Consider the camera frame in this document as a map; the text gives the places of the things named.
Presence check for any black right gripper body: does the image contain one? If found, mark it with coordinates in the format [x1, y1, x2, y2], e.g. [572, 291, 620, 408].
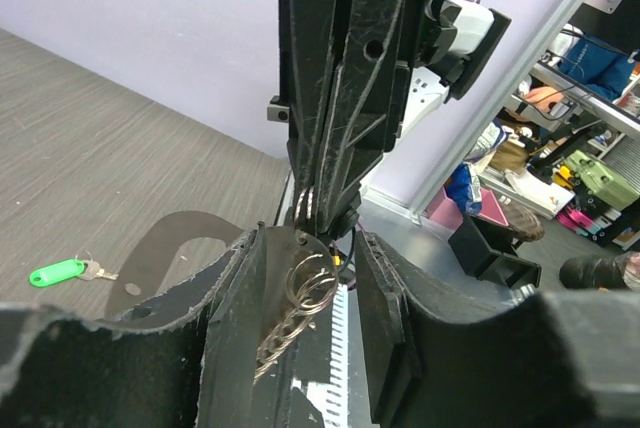
[267, 0, 512, 159]

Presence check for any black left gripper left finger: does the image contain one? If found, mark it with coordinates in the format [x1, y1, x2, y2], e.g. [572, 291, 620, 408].
[1, 228, 266, 427]

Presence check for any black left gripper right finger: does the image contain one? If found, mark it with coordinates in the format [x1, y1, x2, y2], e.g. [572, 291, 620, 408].
[355, 233, 639, 427]

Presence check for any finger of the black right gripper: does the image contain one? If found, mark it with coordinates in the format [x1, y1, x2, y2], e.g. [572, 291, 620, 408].
[314, 0, 402, 233]
[278, 0, 340, 228]

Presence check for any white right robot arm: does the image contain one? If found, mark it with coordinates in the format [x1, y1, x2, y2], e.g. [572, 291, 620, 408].
[268, 0, 510, 239]

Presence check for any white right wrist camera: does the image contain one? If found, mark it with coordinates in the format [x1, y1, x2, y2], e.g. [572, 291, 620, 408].
[444, 0, 495, 55]

